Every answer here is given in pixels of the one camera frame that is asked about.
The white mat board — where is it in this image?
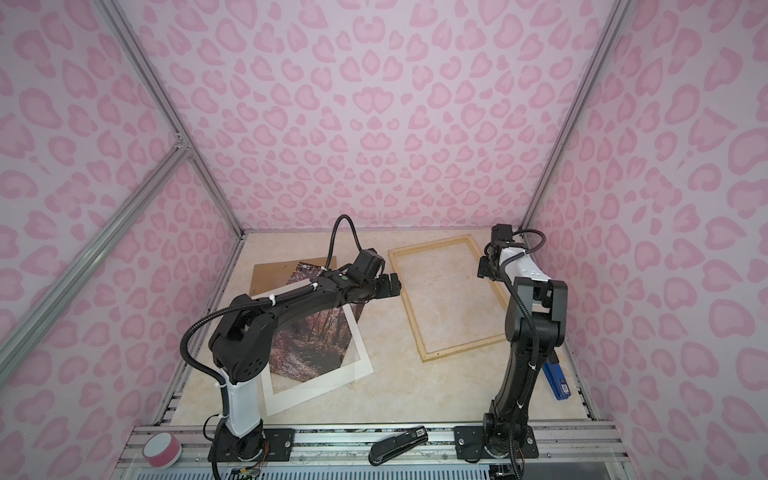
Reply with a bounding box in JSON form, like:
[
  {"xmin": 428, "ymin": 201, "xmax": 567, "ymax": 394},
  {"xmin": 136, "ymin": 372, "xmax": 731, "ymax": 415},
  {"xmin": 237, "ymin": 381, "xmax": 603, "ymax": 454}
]
[{"xmin": 259, "ymin": 304, "xmax": 374, "ymax": 417}]

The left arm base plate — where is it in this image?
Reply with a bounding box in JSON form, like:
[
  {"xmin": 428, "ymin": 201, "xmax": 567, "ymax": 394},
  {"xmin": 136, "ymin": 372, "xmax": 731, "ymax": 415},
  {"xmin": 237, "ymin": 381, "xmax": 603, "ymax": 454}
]
[{"xmin": 207, "ymin": 426, "xmax": 296, "ymax": 462}]

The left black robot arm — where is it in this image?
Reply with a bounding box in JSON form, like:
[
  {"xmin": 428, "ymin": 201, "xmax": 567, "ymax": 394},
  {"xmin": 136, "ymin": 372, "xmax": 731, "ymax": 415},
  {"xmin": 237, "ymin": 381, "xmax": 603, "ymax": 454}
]
[{"xmin": 209, "ymin": 249, "xmax": 402, "ymax": 461}]

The light wooden picture frame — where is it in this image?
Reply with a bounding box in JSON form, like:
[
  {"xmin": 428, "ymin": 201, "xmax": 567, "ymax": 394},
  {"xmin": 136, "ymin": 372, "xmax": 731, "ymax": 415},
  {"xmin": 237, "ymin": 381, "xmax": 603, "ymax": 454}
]
[{"xmin": 389, "ymin": 234, "xmax": 509, "ymax": 362}]

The autumn forest photo print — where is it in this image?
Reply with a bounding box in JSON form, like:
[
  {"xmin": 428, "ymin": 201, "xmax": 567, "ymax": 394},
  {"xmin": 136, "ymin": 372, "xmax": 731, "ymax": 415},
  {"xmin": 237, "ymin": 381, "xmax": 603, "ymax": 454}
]
[{"xmin": 267, "ymin": 261, "xmax": 367, "ymax": 380}]

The black stapler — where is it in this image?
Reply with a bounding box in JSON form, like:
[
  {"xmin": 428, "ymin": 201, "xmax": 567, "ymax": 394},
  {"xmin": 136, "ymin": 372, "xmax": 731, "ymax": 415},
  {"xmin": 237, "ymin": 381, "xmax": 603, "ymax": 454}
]
[{"xmin": 368, "ymin": 426, "xmax": 429, "ymax": 466}]

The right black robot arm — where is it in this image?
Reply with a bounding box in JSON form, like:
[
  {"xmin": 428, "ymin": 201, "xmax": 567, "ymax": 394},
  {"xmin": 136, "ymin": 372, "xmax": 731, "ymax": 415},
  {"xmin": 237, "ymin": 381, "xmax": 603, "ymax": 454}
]
[{"xmin": 478, "ymin": 224, "xmax": 568, "ymax": 459}]

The aluminium mounting rail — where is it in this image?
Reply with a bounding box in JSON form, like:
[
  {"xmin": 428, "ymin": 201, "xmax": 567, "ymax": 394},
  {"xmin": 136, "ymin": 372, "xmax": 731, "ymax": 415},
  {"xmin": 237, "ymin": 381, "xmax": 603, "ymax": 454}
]
[{"xmin": 110, "ymin": 421, "xmax": 637, "ymax": 479}]

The pink white tape roll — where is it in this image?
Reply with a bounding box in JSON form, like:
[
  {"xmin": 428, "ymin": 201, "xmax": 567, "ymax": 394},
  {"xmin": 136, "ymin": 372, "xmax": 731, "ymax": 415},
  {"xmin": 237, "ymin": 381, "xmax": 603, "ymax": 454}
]
[{"xmin": 142, "ymin": 432, "xmax": 182, "ymax": 469}]

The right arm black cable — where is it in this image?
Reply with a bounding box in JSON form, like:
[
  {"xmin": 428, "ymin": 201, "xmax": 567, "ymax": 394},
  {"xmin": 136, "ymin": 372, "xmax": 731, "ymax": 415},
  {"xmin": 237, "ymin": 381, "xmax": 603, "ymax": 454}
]
[{"xmin": 491, "ymin": 229, "xmax": 548, "ymax": 373}]

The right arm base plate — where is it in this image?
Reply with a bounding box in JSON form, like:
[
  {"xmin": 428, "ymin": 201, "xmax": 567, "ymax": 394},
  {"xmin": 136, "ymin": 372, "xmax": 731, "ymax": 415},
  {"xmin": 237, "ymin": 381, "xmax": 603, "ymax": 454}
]
[{"xmin": 453, "ymin": 424, "xmax": 540, "ymax": 463}]

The blue stapler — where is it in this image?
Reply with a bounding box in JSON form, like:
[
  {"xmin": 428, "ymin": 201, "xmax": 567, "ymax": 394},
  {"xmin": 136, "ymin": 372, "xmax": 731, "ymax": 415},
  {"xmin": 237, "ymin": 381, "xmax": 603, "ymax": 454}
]
[{"xmin": 542, "ymin": 351, "xmax": 571, "ymax": 401}]

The brown frame backing board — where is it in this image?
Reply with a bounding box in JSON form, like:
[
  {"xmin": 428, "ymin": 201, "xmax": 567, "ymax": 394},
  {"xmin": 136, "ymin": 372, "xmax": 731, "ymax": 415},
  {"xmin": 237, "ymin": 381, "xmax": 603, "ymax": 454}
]
[{"xmin": 248, "ymin": 257, "xmax": 326, "ymax": 297}]

